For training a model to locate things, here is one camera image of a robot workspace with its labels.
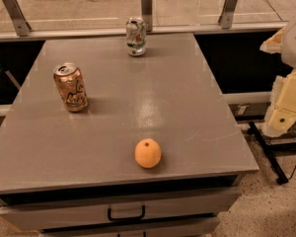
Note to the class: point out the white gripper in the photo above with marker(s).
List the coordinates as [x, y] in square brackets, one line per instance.
[295, 44]

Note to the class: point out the orange LaCroix can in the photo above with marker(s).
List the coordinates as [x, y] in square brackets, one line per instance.
[70, 85]

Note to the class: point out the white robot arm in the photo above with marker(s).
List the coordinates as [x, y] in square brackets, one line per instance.
[288, 48]

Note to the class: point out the black metal floor bar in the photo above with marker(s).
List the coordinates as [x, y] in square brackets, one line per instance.
[281, 178]

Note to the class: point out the orange fruit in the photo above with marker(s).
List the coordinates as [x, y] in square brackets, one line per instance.
[147, 153]

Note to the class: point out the grey lower drawer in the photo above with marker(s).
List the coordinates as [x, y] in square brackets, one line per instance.
[188, 227]

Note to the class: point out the grey drawer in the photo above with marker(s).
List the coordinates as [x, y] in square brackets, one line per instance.
[188, 227]
[69, 213]

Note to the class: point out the grey upper drawer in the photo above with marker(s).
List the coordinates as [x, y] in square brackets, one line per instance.
[69, 213]

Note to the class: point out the metal railing bracket right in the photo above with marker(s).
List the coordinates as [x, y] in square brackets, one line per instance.
[226, 18]

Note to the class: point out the metal railing bracket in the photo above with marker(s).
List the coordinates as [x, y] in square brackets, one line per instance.
[226, 18]
[146, 13]
[21, 26]

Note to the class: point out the metal railing bracket middle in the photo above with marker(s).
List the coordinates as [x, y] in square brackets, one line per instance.
[146, 13]

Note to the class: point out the white horizontal rail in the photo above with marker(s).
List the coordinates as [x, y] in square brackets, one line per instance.
[111, 32]

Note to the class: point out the black upper drawer handle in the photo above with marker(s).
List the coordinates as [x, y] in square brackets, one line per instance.
[133, 214]

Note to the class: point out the black drawer handle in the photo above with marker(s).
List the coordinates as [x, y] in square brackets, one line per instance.
[133, 214]
[132, 234]

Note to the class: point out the black lower drawer handle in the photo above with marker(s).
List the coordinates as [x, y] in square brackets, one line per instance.
[132, 234]

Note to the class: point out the metal railing bracket left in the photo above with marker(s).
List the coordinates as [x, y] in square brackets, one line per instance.
[21, 26]

